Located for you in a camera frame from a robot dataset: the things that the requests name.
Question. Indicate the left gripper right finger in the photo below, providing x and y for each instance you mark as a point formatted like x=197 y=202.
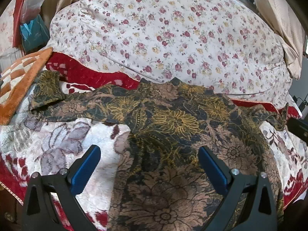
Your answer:
x=259 y=211

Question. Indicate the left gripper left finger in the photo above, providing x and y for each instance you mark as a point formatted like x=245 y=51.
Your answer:
x=39 y=212

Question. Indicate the brown gold batik shirt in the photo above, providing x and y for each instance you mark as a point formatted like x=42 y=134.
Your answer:
x=159 y=184

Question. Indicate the red white floral blanket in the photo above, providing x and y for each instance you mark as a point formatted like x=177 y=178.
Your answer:
x=29 y=144

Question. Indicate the beige curtain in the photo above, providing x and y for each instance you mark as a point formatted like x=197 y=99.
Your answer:
x=282 y=19

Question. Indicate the white floral bed sheet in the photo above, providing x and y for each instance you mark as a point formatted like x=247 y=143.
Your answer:
x=219 y=44

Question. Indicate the orange checkered pillow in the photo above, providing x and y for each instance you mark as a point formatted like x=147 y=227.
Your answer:
x=17 y=79

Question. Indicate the teal paper bag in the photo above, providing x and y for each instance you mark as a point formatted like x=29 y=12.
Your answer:
x=34 y=34

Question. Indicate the clear plastic bag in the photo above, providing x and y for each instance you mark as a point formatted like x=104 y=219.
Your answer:
x=30 y=10

